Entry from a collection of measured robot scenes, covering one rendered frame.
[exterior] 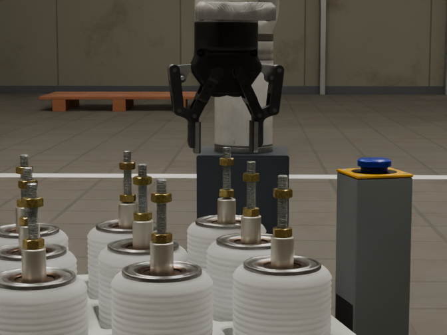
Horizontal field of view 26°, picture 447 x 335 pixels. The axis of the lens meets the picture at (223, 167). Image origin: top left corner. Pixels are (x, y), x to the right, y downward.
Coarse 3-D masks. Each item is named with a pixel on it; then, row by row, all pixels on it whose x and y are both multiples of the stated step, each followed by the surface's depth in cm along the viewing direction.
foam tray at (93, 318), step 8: (88, 296) 111; (88, 304) 107; (96, 304) 107; (88, 312) 104; (96, 312) 107; (88, 320) 101; (96, 320) 101; (336, 320) 101; (88, 328) 98; (96, 328) 98; (216, 328) 98; (224, 328) 98; (232, 328) 99; (336, 328) 98; (344, 328) 98
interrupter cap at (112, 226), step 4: (112, 220) 117; (116, 220) 117; (96, 224) 114; (100, 224) 114; (104, 224) 115; (108, 224) 115; (112, 224) 115; (116, 224) 115; (96, 228) 113; (100, 228) 112; (104, 228) 111; (108, 228) 112; (112, 228) 112; (116, 228) 114; (104, 232) 111; (108, 232) 111; (112, 232) 110; (116, 232) 110; (120, 232) 110; (124, 232) 110; (128, 232) 110
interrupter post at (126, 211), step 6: (120, 204) 113; (126, 204) 113; (132, 204) 113; (120, 210) 113; (126, 210) 113; (132, 210) 113; (120, 216) 113; (126, 216) 113; (132, 216) 113; (120, 222) 113; (126, 222) 113; (120, 228) 113; (126, 228) 113
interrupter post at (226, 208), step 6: (222, 198) 117; (234, 198) 117; (222, 204) 116; (228, 204) 115; (234, 204) 116; (222, 210) 116; (228, 210) 116; (234, 210) 116; (222, 216) 116; (228, 216) 116; (234, 216) 116; (222, 222) 116; (228, 222) 116; (234, 222) 116
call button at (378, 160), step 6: (360, 162) 115; (366, 162) 114; (372, 162) 114; (378, 162) 113; (384, 162) 114; (390, 162) 115; (366, 168) 114; (372, 168) 114; (378, 168) 114; (384, 168) 114
